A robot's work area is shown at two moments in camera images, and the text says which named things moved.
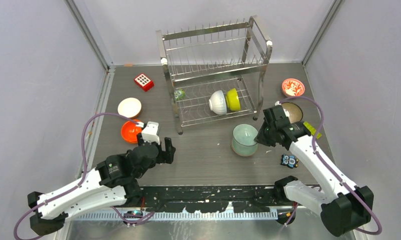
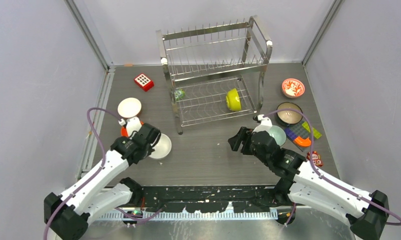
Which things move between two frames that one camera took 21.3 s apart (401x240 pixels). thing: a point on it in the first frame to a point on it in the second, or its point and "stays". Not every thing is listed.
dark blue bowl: (295, 114) stays
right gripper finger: (261, 138) to (235, 141)
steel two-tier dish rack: (215, 70) stays
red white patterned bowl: (292, 87) stays
